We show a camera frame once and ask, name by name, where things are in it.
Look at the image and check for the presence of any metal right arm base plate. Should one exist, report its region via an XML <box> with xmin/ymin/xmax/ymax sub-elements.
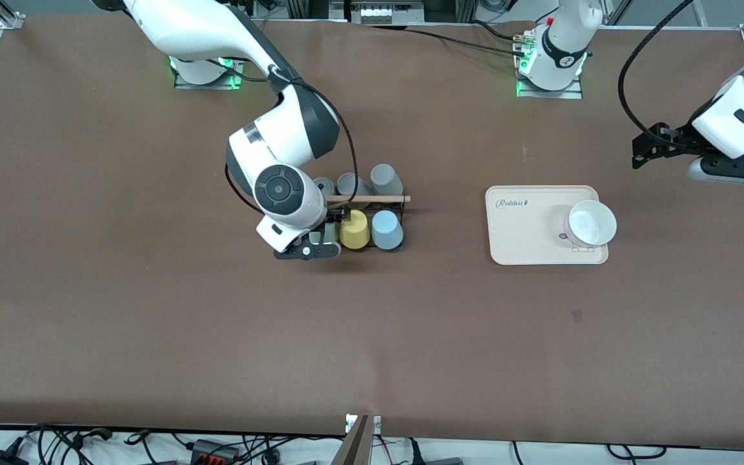
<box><xmin>174</xmin><ymin>61</ymin><xmax>245</xmax><ymax>90</ymax></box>

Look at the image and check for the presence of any black orange power strip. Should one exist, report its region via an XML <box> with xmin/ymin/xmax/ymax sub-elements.
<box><xmin>191</xmin><ymin>439</ymin><xmax>238</xmax><ymax>464</ymax></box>

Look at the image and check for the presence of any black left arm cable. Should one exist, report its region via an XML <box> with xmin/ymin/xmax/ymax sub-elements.
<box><xmin>618</xmin><ymin>0</ymin><xmax>697</xmax><ymax>140</ymax></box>

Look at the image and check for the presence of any black cable tangle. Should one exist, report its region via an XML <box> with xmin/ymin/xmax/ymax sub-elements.
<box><xmin>0</xmin><ymin>423</ymin><xmax>182</xmax><ymax>465</ymax></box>
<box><xmin>236</xmin><ymin>434</ymin><xmax>347</xmax><ymax>465</ymax></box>
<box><xmin>508</xmin><ymin>441</ymin><xmax>670</xmax><ymax>464</ymax></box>

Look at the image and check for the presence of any cream rectangular tray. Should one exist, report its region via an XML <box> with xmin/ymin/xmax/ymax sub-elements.
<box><xmin>485</xmin><ymin>185</ymin><xmax>610</xmax><ymax>266</ymax></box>

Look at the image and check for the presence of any light blue plastic cup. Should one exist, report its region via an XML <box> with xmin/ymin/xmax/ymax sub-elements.
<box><xmin>371</xmin><ymin>210</ymin><xmax>405</xmax><ymax>251</ymax></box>

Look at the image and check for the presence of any black wire cup rack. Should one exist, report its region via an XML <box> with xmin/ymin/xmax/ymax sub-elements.
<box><xmin>324</xmin><ymin>192</ymin><xmax>412</xmax><ymax>253</ymax></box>

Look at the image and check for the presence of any wooden camera post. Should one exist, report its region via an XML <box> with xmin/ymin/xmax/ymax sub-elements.
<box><xmin>332</xmin><ymin>415</ymin><xmax>382</xmax><ymax>465</ymax></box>

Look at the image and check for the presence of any white bowl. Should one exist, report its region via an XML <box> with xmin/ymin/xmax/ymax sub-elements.
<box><xmin>563</xmin><ymin>200</ymin><xmax>618</xmax><ymax>248</ymax></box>

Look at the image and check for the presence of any black table cable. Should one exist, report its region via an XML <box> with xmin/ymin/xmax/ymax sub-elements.
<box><xmin>372</xmin><ymin>21</ymin><xmax>528</xmax><ymax>56</ymax></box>

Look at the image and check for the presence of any yellow plastic cup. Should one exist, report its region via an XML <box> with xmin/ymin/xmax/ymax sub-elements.
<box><xmin>338</xmin><ymin>210</ymin><xmax>371</xmax><ymax>250</ymax></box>

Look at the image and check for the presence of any white control box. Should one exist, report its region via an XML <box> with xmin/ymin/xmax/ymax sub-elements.
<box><xmin>346</xmin><ymin>0</ymin><xmax>426</xmax><ymax>25</ymax></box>

